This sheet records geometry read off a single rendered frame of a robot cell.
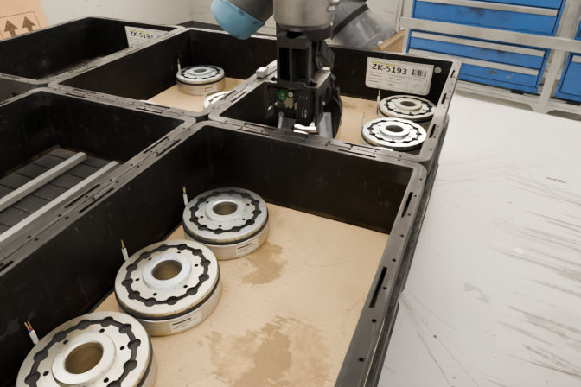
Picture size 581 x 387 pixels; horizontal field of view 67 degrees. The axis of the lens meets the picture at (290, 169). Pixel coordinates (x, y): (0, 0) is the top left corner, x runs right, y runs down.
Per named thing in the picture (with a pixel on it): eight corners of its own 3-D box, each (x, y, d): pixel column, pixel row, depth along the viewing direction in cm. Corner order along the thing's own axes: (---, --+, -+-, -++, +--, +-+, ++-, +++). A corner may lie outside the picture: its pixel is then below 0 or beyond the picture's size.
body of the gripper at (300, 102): (263, 123, 58) (259, 31, 51) (285, 98, 65) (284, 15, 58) (318, 132, 56) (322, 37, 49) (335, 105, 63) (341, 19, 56)
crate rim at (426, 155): (309, 53, 91) (309, 41, 90) (460, 72, 81) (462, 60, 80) (204, 134, 60) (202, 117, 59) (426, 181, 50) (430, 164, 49)
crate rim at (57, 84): (189, 37, 101) (188, 27, 100) (309, 53, 91) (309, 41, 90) (46, 99, 70) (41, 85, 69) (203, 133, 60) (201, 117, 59)
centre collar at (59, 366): (84, 328, 38) (82, 324, 38) (130, 346, 37) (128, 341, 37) (38, 377, 35) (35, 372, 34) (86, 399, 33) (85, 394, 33)
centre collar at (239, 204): (216, 196, 55) (216, 192, 55) (252, 204, 54) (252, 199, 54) (197, 218, 51) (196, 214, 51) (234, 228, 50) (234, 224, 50)
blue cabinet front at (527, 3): (404, 67, 259) (418, -36, 230) (537, 92, 226) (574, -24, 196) (402, 68, 257) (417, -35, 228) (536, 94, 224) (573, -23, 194)
